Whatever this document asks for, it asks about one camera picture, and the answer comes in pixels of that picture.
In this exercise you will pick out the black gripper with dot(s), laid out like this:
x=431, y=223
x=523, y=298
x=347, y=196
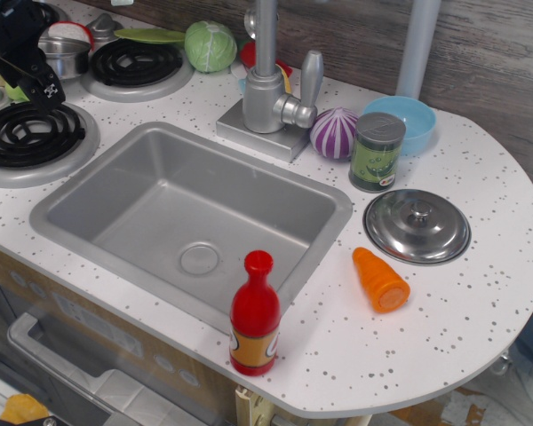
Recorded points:
x=25, y=67

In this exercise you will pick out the red toy bottle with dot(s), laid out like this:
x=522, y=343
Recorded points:
x=255, y=316

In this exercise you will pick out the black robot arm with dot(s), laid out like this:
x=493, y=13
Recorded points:
x=24, y=22

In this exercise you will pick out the grey toy sink basin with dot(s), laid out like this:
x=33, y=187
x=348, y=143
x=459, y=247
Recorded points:
x=176, y=215

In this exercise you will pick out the green toy vegetable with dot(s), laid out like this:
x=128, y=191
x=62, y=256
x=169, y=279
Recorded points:
x=16, y=94

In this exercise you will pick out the small steel pot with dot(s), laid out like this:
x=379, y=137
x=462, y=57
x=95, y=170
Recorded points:
x=69, y=58

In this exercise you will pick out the front black stove burner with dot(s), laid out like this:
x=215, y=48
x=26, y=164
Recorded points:
x=38, y=149

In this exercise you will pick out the black stove burner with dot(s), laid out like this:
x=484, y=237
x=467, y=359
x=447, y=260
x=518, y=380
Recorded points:
x=38, y=149
x=125, y=71

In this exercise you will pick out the rear black stove burner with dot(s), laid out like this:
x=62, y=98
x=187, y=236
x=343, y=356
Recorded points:
x=125, y=71

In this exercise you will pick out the green plastic plate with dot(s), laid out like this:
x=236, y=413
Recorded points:
x=151, y=35

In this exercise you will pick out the green toy cabbage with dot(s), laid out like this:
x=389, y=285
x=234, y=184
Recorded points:
x=210, y=46

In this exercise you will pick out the red toy pepper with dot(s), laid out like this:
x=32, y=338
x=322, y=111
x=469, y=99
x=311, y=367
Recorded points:
x=247, y=54

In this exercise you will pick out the silver toy faucet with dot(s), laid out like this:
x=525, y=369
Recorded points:
x=269, y=119

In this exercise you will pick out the purple toy onion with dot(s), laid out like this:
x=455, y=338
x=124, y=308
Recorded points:
x=333, y=133

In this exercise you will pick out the yellow toy food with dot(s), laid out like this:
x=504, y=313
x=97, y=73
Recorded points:
x=20, y=408

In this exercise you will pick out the green toy can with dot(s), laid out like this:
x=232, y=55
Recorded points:
x=377, y=148

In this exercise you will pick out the light blue bowl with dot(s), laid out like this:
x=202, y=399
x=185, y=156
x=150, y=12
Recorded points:
x=419, y=120

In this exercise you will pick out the grey vertical pole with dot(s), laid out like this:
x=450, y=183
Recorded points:
x=418, y=43

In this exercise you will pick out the steel pot lid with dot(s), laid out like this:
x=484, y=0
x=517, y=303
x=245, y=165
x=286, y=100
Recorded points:
x=417, y=227

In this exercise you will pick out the orange toy carrot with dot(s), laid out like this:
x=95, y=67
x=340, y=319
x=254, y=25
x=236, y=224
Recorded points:
x=385, y=288

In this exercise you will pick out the grey oven door handle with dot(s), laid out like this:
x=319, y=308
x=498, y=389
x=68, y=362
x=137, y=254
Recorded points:
x=110, y=398

